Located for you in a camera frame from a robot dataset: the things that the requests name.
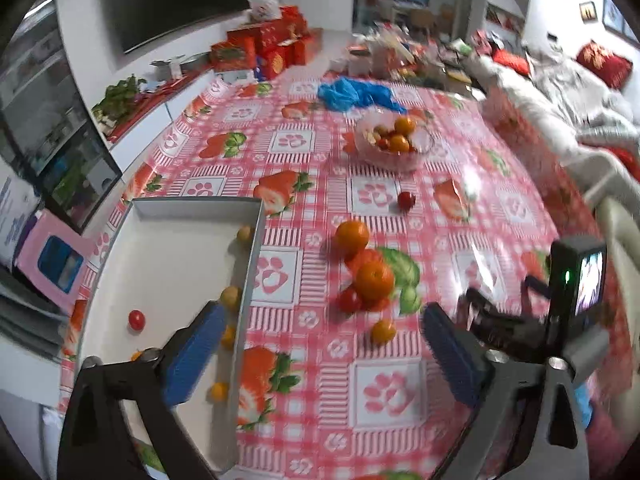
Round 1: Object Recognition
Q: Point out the white shallow tray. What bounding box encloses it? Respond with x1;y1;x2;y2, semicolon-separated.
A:
80;196;266;473

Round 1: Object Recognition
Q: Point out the clear glass bowl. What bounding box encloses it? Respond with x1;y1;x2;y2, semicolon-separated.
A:
354;109;435;172

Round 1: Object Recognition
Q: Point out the small yellow tomato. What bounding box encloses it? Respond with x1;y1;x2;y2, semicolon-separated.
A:
371;320;397;346

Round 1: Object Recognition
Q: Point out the red printed tablecloth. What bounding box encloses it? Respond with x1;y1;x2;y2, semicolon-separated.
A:
60;72;626;480

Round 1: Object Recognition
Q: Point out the white low cabinet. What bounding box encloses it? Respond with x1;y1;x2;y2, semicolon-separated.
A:
102;67;221;161

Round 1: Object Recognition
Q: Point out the pink plastic stool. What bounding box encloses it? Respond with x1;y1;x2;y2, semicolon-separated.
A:
14;210;96;313

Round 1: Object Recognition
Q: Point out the red wall painting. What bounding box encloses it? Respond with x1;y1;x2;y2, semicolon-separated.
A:
487;4;526;31

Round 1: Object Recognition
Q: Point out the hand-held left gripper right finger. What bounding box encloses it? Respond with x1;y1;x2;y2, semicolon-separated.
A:
422;302;591;480

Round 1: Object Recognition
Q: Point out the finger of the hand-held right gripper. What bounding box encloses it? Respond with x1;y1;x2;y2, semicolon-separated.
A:
457;287;548;356
524;274;551;299

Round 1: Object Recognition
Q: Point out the stack of red gift boxes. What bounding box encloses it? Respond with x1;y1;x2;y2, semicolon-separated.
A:
210;5;325;81

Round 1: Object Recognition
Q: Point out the large red cushion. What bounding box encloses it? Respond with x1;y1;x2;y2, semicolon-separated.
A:
575;41;634;90

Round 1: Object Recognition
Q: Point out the wooden chair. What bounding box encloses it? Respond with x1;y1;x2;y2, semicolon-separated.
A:
410;7;436;31

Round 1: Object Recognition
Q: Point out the light grey sofa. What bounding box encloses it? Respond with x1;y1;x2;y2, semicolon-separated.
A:
475;35;640;201

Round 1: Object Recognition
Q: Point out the white woven sack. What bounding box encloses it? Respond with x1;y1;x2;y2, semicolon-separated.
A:
0;172;43;266

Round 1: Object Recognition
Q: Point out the glass door cabinet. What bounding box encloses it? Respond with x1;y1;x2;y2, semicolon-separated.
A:
0;0;123;233

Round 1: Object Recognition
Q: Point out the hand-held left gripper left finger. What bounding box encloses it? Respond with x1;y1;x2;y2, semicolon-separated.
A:
57;301;228;480

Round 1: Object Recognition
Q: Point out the black television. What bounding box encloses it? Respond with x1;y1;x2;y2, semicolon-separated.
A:
101;0;251;55

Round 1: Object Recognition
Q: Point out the open cardboard box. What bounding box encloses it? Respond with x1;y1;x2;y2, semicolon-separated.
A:
150;57;183;80

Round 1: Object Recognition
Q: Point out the small red cushion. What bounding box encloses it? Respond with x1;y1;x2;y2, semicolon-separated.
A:
492;49;531;77

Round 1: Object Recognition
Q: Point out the green leafy plant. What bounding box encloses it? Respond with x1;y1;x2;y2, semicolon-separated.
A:
92;76;147;121

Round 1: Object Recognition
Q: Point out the grey blanket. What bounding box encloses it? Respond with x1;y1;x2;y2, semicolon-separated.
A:
530;50;640;131

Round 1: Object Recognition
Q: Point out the blue plastic bag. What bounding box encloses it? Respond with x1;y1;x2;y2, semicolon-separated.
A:
317;77;408;115

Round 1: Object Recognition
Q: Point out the stack of grey boards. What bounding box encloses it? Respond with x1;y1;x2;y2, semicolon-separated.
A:
0;265;68;361

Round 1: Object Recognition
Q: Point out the steel basin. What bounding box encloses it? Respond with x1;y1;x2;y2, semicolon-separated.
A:
177;52;211;73

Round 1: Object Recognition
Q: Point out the white printed bag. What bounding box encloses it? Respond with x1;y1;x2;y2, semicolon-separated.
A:
248;0;281;23

